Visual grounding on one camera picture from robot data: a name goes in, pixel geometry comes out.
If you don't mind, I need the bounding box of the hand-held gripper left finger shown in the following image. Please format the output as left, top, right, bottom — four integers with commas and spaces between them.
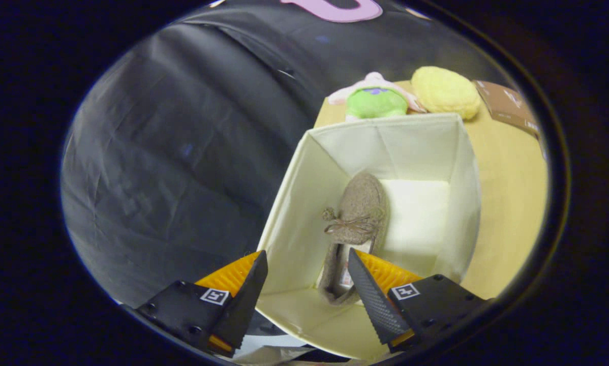
132, 249, 268, 356

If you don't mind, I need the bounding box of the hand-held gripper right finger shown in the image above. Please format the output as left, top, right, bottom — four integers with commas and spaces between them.
348, 248, 488, 351

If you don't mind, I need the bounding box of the brown fuzzy shoe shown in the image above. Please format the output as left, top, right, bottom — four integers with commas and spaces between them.
317, 171, 389, 306

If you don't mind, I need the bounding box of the beige fabric storage box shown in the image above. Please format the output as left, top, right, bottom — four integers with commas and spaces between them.
255, 113, 483, 362

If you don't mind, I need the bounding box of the black backdrop cloth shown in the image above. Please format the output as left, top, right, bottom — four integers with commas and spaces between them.
60, 0, 513, 311

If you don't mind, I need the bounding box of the pink star plush toy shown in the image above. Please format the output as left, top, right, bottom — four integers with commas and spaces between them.
327, 72, 427, 121

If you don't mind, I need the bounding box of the yellow round plush toy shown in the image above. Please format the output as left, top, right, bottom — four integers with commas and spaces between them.
410, 66, 482, 121

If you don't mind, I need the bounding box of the brown cover book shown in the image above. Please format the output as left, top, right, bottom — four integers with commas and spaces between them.
475, 80, 543, 138

